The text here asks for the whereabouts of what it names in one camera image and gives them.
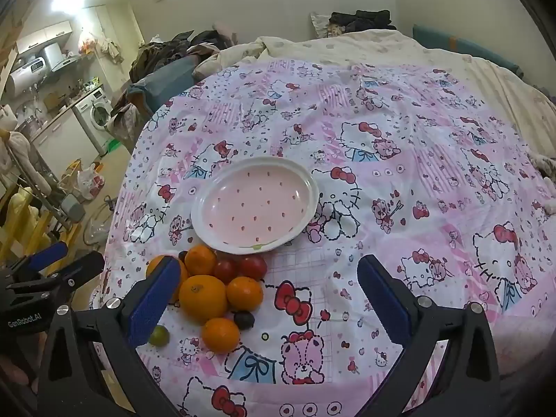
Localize white washing machine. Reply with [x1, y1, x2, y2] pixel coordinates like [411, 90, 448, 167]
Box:
[72, 87, 114, 157]

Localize heap of brown clothes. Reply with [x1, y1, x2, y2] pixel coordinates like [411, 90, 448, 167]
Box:
[129, 30, 237, 83]

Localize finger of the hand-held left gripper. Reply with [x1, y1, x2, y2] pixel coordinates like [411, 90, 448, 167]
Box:
[27, 242, 69, 271]
[56, 251, 106, 291]

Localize white fluffy coat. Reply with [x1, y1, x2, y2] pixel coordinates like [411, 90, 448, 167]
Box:
[0, 128, 33, 192]

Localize hanging plastic bag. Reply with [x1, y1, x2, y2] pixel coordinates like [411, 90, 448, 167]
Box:
[78, 30, 98, 55]

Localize teal headboard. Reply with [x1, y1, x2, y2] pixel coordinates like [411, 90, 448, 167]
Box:
[412, 24, 524, 74]

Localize pink strawberry-print plate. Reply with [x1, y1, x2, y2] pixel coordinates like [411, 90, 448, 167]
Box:
[190, 156, 321, 255]

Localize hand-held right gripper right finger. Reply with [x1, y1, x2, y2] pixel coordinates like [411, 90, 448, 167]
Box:
[357, 254, 500, 417]

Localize white water heater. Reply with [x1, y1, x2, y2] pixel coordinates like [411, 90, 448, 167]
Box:
[8, 56, 48, 96]

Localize red tomato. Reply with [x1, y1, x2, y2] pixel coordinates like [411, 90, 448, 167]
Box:
[237, 254, 267, 281]
[213, 258, 239, 284]

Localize red and white plastic bag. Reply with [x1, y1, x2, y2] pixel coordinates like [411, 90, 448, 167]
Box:
[77, 163, 106, 201]

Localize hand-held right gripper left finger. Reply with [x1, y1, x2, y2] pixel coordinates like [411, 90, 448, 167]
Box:
[37, 257, 192, 417]

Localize small orange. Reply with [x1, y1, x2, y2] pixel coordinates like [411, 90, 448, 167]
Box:
[226, 276, 265, 312]
[145, 255, 189, 305]
[201, 317, 241, 354]
[185, 244, 217, 276]

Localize yellow wooden rack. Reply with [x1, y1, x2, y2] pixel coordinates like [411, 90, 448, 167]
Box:
[0, 185, 57, 265]

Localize pink cartoon printed blanket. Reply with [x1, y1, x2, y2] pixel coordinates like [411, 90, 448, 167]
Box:
[89, 62, 556, 417]

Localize pile of dark clothes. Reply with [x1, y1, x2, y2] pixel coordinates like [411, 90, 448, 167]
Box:
[329, 9, 397, 33]

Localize white wall cabinet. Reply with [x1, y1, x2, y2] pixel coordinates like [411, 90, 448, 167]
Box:
[15, 20, 74, 55]

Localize floral pillow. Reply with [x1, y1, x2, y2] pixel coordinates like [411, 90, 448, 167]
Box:
[310, 12, 348, 39]

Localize large orange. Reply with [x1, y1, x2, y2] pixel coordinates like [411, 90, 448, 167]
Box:
[178, 275, 228, 325]

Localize green lime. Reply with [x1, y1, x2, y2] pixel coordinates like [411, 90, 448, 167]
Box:
[149, 325, 170, 348]

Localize cream duvet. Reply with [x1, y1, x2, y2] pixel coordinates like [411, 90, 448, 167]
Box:
[193, 30, 556, 157]

